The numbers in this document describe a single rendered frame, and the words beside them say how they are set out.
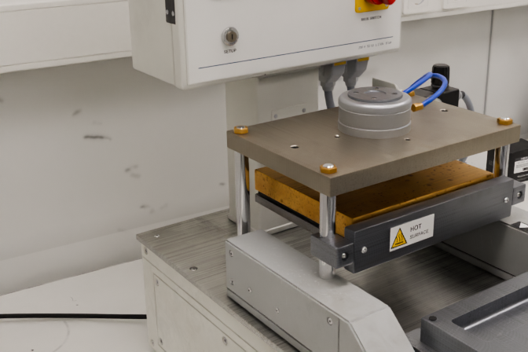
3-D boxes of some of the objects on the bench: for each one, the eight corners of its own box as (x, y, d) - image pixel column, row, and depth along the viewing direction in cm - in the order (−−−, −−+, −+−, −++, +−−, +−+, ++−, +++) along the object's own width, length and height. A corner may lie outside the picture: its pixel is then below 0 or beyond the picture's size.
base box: (148, 351, 108) (140, 240, 102) (353, 275, 128) (355, 177, 122) (430, 641, 66) (441, 480, 60) (669, 461, 86) (694, 327, 80)
